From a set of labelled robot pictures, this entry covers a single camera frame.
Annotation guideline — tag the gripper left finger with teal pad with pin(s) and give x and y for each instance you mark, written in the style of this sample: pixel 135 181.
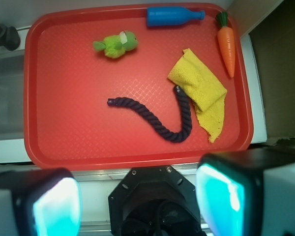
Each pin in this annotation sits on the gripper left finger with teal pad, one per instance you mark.
pixel 40 203

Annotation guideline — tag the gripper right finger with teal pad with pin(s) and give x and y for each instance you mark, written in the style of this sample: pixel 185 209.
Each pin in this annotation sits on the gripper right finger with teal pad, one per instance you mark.
pixel 248 193

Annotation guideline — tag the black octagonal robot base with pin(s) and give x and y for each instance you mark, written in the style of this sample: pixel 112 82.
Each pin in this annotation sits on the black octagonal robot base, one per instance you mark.
pixel 154 201

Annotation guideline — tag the green plush animal toy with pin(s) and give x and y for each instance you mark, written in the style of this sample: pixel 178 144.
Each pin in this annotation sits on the green plush animal toy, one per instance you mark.
pixel 115 46

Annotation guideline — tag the red plastic tray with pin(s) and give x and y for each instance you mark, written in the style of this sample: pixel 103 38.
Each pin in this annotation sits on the red plastic tray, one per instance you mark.
pixel 67 121

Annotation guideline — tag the yellow microfiber cloth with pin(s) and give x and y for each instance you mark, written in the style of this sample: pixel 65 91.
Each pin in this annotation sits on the yellow microfiber cloth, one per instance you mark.
pixel 204 89

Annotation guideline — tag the orange toy carrot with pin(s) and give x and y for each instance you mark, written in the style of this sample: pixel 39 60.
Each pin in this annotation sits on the orange toy carrot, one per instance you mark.
pixel 226 42

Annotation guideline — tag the black clamp knob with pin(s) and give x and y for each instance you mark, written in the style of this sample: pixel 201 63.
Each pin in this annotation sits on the black clamp knob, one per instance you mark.
pixel 9 38

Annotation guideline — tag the blue plastic bottle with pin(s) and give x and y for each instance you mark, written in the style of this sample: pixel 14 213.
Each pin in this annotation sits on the blue plastic bottle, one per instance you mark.
pixel 171 16

